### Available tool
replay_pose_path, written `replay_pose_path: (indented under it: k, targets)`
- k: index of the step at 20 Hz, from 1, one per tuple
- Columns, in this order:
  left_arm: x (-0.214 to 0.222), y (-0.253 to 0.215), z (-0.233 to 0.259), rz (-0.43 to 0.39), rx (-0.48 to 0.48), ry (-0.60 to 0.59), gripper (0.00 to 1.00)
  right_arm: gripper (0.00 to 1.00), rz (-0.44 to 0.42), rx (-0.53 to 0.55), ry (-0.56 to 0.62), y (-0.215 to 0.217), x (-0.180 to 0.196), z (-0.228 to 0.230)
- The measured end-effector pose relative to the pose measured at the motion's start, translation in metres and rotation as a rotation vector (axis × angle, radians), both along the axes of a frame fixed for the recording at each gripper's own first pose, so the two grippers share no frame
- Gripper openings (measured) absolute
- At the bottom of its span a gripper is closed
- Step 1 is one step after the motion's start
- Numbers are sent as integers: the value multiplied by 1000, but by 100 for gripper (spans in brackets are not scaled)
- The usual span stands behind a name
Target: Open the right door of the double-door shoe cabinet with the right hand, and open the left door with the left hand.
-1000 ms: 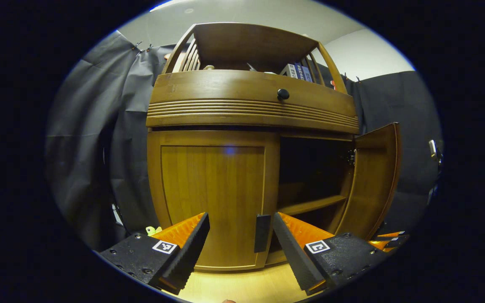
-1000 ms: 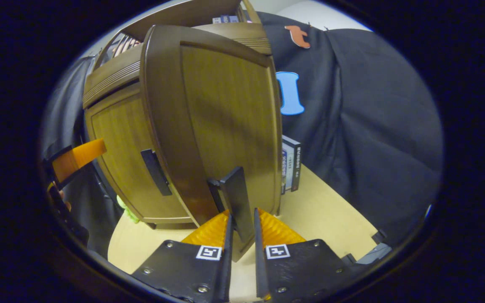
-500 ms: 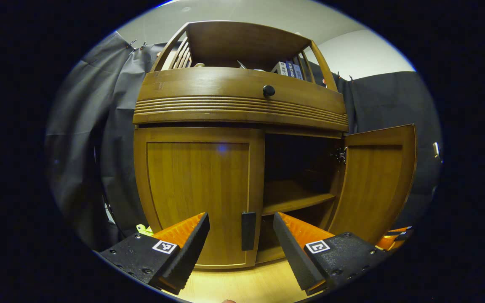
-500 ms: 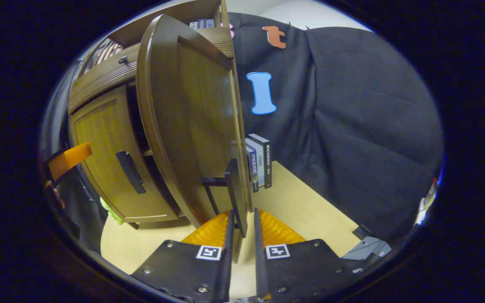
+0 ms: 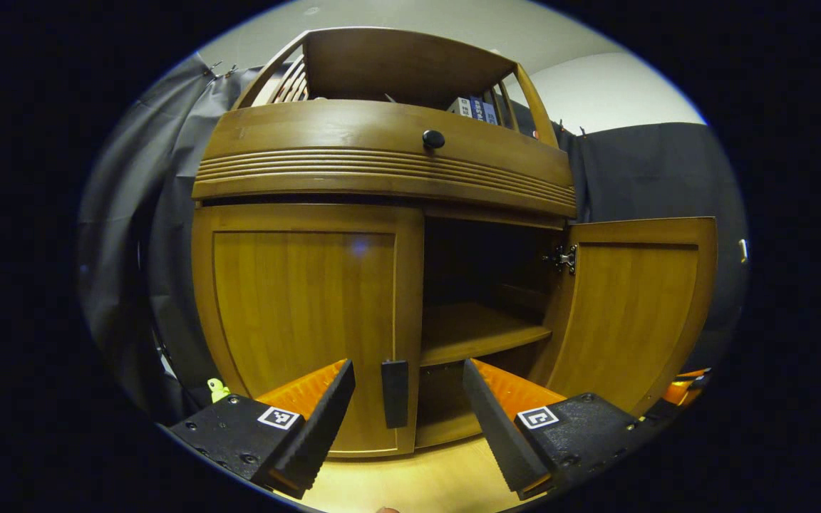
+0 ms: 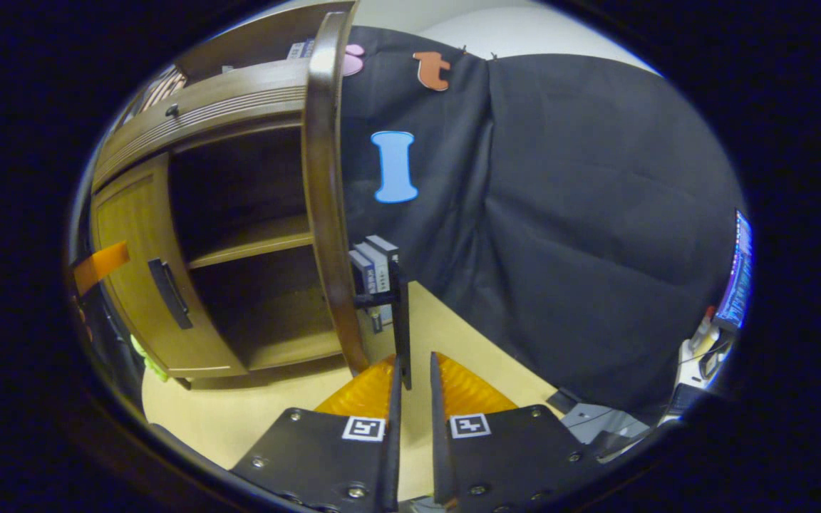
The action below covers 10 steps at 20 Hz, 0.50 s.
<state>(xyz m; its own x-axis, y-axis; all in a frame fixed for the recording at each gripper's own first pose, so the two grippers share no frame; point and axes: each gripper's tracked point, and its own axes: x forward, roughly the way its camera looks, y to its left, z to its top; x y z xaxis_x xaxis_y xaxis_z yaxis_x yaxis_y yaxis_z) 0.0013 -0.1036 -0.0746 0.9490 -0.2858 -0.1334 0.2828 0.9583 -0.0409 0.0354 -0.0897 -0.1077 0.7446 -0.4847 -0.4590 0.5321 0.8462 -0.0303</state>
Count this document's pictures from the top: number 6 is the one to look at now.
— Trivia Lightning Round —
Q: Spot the computer monitor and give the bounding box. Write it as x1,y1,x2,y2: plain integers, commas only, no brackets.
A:
712,208,755,333

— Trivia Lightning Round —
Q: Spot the white computer cart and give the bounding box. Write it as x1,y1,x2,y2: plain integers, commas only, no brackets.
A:
674,335,732,407

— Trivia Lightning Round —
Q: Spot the wooden shoe cabinet door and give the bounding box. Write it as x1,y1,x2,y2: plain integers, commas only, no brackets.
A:
92,153,249,380
302,10,402,377

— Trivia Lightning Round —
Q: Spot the black backdrop cloth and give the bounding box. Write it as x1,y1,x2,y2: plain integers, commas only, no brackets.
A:
339,26,748,428

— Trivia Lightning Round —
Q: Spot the black door handle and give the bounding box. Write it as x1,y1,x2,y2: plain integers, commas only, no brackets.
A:
389,259,413,390
148,258,195,331

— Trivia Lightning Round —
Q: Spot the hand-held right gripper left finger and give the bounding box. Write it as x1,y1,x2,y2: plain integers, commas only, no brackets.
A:
231,355,403,513

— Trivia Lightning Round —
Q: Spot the wooden cabinet inner shelf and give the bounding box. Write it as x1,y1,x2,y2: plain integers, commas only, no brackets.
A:
187,214,315,270

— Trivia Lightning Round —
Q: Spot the wooden double-door shoe cabinet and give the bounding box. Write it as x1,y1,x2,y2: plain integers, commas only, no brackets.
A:
90,0,413,391

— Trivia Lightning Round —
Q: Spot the yellow-green object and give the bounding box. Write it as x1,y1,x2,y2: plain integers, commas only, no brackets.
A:
130,335,170,383

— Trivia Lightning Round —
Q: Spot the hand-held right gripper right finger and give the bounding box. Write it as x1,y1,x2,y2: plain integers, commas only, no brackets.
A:
430,351,600,513

